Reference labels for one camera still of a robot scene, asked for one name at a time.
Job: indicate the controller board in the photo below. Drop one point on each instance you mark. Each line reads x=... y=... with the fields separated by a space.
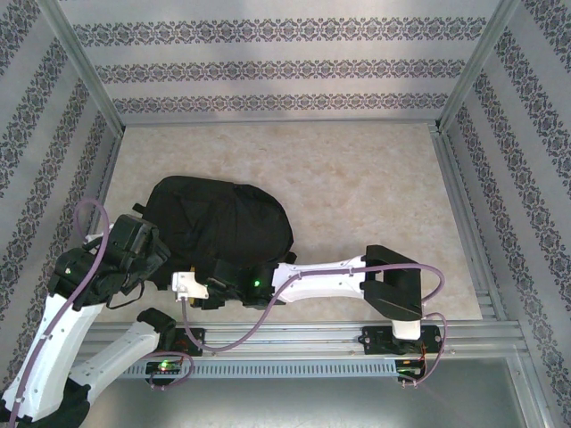
x=164 y=367
x=410 y=367

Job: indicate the aluminium side rail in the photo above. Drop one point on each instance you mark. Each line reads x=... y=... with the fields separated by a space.
x=107 y=178
x=457 y=178

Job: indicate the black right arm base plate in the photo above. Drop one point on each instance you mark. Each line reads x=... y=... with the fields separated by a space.
x=374 y=341

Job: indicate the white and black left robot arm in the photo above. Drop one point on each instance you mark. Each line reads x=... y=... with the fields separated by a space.
x=53 y=348

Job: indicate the aluminium frame post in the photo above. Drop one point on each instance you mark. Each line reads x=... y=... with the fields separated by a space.
x=477 y=62
x=80 y=67

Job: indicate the left controller board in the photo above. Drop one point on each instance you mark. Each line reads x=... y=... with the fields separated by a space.
x=164 y=367

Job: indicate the aluminium mounting rail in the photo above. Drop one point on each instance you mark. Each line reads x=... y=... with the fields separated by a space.
x=276 y=339

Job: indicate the black fabric backpack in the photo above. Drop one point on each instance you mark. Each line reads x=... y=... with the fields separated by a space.
x=223 y=223

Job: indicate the aluminium rear rail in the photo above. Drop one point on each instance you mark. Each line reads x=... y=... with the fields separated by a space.
x=276 y=121

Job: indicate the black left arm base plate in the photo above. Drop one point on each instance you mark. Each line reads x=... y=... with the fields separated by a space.
x=192 y=341

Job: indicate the grey metal front panel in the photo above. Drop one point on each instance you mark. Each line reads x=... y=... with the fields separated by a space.
x=285 y=405

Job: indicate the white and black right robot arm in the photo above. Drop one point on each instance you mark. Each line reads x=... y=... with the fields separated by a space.
x=325 y=281

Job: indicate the right controller board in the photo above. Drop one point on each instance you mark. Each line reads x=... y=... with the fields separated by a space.
x=410 y=367

